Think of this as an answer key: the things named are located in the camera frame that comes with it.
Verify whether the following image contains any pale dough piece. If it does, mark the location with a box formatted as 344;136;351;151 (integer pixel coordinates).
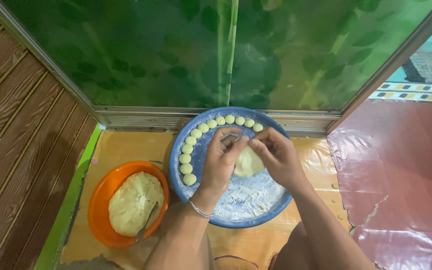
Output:
233;146;266;179

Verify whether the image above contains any silver wrist bracelet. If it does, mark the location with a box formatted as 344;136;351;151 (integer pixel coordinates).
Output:
188;199;214;218

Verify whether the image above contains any white flour layer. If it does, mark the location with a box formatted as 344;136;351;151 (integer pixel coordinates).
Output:
201;170;288;222

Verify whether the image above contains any green leaf-patterned glass panel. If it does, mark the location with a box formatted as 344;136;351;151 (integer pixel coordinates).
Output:
0;0;432;112

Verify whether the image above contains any yellow plastic floor sheet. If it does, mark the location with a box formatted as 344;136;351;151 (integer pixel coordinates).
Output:
60;130;352;270

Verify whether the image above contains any green plastic sheet edge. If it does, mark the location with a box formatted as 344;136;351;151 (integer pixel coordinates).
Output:
34;123;103;270

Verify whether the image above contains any row of small dough balls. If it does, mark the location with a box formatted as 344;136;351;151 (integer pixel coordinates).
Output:
178;114;265;187

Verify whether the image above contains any person's right hand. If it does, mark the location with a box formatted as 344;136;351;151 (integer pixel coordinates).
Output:
248;127;307;193

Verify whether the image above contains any round blue plastic tray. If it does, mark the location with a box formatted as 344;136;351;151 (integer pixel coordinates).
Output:
169;106;294;229

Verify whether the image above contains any red plastic floor sheet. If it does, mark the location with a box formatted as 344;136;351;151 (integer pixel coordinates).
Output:
326;99;432;270

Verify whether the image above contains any metal spoon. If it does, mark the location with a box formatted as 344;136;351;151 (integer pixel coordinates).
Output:
135;201;160;244

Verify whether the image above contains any aluminium door frame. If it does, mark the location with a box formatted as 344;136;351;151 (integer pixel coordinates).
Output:
0;0;432;139

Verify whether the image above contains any large pale dough mass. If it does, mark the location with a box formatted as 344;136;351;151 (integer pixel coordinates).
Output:
108;171;165;238

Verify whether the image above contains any person's right leg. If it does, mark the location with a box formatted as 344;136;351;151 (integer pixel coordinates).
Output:
269;221;316;270

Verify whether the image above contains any grey striped rug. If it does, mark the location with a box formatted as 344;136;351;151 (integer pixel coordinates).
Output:
401;49;432;85

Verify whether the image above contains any orange plastic bowl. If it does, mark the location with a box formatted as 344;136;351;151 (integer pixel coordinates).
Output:
87;160;170;248

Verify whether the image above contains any person's left hand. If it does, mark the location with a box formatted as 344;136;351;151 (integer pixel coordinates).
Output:
198;127;250;206

